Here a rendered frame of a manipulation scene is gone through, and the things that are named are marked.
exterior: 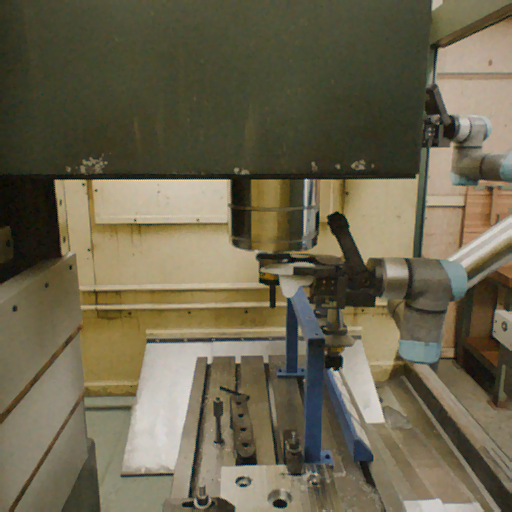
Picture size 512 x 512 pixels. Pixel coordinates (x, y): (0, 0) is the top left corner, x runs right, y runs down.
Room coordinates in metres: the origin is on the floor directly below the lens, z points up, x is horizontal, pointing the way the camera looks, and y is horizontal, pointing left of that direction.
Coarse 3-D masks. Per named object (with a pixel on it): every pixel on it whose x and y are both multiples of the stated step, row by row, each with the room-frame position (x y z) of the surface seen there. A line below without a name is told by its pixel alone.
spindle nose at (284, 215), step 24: (240, 192) 0.73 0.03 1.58; (264, 192) 0.71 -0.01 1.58; (288, 192) 0.72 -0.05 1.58; (312, 192) 0.74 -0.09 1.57; (240, 216) 0.73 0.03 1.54; (264, 216) 0.71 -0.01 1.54; (288, 216) 0.72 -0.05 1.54; (312, 216) 0.74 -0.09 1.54; (240, 240) 0.74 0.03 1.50; (264, 240) 0.71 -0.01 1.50; (288, 240) 0.72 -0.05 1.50; (312, 240) 0.75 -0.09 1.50
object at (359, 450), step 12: (324, 372) 1.37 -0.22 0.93; (336, 384) 1.25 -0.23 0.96; (336, 396) 1.19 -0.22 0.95; (336, 408) 1.18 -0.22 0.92; (348, 420) 1.06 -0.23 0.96; (348, 432) 1.04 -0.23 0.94; (348, 444) 1.03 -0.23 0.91; (360, 444) 0.98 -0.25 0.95; (360, 456) 0.98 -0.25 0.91; (372, 456) 0.98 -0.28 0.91
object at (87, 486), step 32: (0, 192) 0.90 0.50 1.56; (32, 192) 0.93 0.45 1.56; (64, 192) 1.10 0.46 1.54; (0, 224) 0.90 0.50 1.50; (32, 224) 0.92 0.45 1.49; (64, 224) 0.98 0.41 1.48; (0, 256) 0.79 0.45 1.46; (32, 256) 0.91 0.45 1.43; (64, 256) 0.96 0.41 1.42; (96, 480) 1.09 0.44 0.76
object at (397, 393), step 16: (384, 384) 1.79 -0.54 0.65; (400, 384) 1.76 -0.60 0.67; (384, 400) 1.68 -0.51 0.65; (400, 400) 1.66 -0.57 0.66; (416, 400) 1.63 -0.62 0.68; (416, 416) 1.54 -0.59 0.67; (432, 416) 1.51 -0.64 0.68; (432, 432) 1.43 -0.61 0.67; (448, 448) 1.34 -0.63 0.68; (448, 464) 1.27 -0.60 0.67; (464, 464) 1.25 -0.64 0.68; (464, 480) 1.20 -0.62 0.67; (480, 496) 1.13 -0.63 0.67
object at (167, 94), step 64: (0, 0) 0.65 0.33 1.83; (64, 0) 0.66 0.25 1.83; (128, 0) 0.66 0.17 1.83; (192, 0) 0.66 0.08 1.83; (256, 0) 0.67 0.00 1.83; (320, 0) 0.67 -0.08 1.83; (384, 0) 0.67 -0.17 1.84; (0, 64) 0.65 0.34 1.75; (64, 64) 0.66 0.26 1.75; (128, 64) 0.66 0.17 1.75; (192, 64) 0.66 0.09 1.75; (256, 64) 0.67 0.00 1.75; (320, 64) 0.67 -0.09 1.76; (384, 64) 0.67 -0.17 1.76; (0, 128) 0.65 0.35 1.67; (64, 128) 0.66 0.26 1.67; (128, 128) 0.66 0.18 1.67; (192, 128) 0.66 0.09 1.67; (256, 128) 0.67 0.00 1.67; (320, 128) 0.67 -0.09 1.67; (384, 128) 0.67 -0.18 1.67
